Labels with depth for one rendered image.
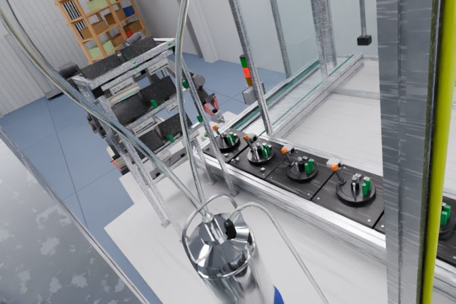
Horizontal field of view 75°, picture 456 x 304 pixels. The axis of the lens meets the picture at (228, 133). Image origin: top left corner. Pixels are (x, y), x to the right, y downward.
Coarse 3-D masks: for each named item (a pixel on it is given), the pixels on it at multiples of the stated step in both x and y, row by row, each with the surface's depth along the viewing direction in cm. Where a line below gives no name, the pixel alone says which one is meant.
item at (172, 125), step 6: (186, 114) 126; (168, 120) 123; (174, 120) 124; (156, 126) 125; (162, 126) 122; (168, 126) 123; (174, 126) 124; (180, 126) 125; (162, 132) 122; (168, 132) 123; (174, 132) 124; (162, 138) 129; (168, 138) 123
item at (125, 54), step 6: (150, 36) 109; (138, 42) 108; (144, 42) 108; (150, 42) 109; (126, 48) 106; (132, 48) 107; (138, 48) 107; (144, 48) 108; (150, 48) 109; (120, 54) 107; (126, 54) 106; (132, 54) 107; (138, 54) 107; (126, 60) 106; (138, 72) 119
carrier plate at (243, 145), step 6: (228, 132) 178; (234, 132) 176; (240, 132) 174; (216, 138) 176; (240, 138) 169; (210, 144) 173; (240, 144) 164; (246, 144) 163; (204, 150) 170; (210, 150) 168; (234, 150) 161; (240, 150) 160; (210, 156) 165; (228, 156) 158; (234, 156) 157; (228, 162) 155
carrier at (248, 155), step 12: (252, 144) 161; (264, 144) 152; (276, 144) 154; (288, 144) 148; (240, 156) 155; (252, 156) 149; (264, 156) 144; (276, 156) 146; (240, 168) 147; (252, 168) 144
